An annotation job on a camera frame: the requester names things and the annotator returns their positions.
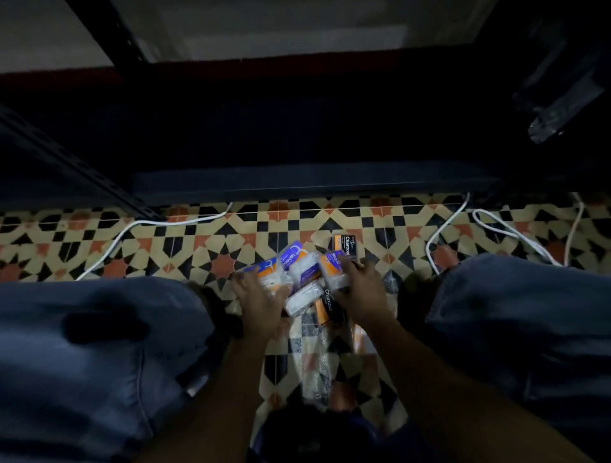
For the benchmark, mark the person's right hand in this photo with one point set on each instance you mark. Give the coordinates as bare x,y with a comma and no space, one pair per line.
367,295

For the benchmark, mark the person's left hand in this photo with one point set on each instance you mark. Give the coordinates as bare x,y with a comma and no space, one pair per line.
262,310

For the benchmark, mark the pile of dental floss boxes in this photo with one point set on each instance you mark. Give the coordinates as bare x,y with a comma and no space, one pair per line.
344,245

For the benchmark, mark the dark metal shelf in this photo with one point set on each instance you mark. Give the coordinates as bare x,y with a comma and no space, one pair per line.
310,183

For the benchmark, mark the person's right forearm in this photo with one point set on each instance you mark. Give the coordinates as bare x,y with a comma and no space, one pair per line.
453,400

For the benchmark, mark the person's left forearm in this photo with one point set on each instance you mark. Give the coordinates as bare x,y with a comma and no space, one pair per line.
219,405

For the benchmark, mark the person's right leg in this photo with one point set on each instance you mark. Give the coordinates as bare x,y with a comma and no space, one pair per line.
525,324

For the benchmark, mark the person's leg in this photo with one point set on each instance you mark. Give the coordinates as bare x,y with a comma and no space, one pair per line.
525,324
86,362

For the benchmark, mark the person's left leg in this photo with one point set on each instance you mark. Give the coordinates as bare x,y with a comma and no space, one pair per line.
86,362

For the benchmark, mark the clear plastic bag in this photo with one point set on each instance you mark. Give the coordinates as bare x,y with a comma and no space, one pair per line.
315,367

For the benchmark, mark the pack of clear plastic bottles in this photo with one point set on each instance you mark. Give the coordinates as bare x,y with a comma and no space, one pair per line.
563,109

